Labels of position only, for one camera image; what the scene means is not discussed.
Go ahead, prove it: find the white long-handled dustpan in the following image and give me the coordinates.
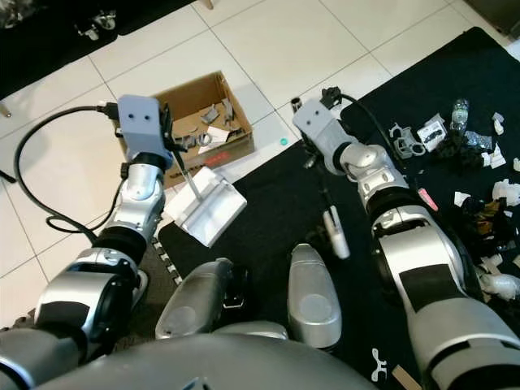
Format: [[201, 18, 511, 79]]
[[162, 158, 248, 249]]

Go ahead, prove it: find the grey plastic piece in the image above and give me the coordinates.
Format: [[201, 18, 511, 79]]
[[199, 101, 237, 125]]

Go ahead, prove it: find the large black foam mat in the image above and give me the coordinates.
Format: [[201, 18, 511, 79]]
[[0, 27, 520, 390]]

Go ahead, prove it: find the brown cardboard box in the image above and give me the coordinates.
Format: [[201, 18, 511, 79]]
[[122, 71, 254, 190]]

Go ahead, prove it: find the white plastic pipe clamp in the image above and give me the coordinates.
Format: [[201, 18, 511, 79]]
[[390, 122, 428, 160]]

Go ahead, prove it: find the white packaging card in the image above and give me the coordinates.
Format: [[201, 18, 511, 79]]
[[417, 116, 449, 152]]

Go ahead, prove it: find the metal caster wheel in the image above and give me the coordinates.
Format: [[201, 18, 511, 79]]
[[73, 24, 97, 41], [91, 10, 119, 32]]

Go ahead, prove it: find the silver robot right leg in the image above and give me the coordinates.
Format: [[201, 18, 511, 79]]
[[287, 242, 345, 351]]

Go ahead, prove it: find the silver robot leg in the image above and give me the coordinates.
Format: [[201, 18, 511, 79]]
[[287, 242, 345, 351], [156, 258, 249, 342]]

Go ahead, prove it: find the black crumpled plastic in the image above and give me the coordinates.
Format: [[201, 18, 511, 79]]
[[451, 197, 506, 246], [435, 132, 490, 169]]

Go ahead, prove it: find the clear plastic bottle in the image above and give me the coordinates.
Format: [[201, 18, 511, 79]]
[[451, 99, 471, 136]]

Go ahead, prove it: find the black mat with casters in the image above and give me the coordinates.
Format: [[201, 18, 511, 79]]
[[0, 0, 196, 79]]

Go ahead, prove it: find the silver robot left leg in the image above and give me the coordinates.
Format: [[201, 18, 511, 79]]
[[156, 258, 249, 342]]

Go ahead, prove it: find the white crumpled paper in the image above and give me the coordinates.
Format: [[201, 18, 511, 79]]
[[479, 253, 520, 298], [493, 180, 520, 205]]

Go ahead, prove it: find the small white pipe clip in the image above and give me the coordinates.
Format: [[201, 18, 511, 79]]
[[370, 349, 390, 384]]

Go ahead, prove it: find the silver robot torso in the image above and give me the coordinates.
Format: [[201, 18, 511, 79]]
[[32, 322, 417, 390]]

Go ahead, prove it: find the dark grey furniture base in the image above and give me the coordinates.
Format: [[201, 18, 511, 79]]
[[485, 0, 520, 38]]

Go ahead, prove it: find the tan wood piece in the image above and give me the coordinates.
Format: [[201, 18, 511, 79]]
[[392, 365, 424, 390]]

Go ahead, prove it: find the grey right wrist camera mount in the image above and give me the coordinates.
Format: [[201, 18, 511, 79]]
[[294, 97, 352, 176]]

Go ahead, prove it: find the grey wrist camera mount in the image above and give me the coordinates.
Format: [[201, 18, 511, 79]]
[[294, 97, 352, 176], [117, 95, 168, 161]]

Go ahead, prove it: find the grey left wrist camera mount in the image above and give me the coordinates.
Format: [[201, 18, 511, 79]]
[[117, 95, 168, 161]]

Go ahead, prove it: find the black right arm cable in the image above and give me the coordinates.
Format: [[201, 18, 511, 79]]
[[323, 86, 403, 157]]

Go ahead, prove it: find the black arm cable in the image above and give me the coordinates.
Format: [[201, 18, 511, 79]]
[[323, 86, 403, 157], [12, 104, 124, 238]]

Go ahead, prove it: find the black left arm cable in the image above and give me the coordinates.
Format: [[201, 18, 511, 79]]
[[12, 104, 124, 238]]

